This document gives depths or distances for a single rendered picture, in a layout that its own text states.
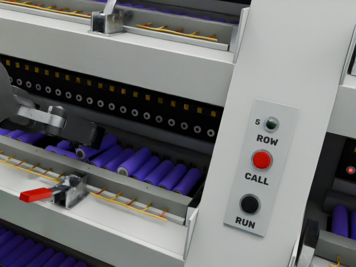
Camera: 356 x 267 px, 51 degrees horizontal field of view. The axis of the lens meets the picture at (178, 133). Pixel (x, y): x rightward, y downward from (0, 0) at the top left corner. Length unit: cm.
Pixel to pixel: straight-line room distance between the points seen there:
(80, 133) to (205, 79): 14
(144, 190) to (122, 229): 5
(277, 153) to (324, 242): 12
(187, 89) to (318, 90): 13
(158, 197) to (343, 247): 20
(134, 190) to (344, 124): 24
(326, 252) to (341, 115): 15
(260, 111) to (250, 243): 12
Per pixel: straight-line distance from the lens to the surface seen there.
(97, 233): 43
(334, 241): 44
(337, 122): 37
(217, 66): 37
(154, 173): 49
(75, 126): 39
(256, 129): 36
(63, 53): 46
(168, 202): 44
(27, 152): 53
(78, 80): 62
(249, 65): 36
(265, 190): 36
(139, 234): 42
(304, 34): 37
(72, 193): 45
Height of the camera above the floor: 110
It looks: 5 degrees down
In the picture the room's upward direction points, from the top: 14 degrees clockwise
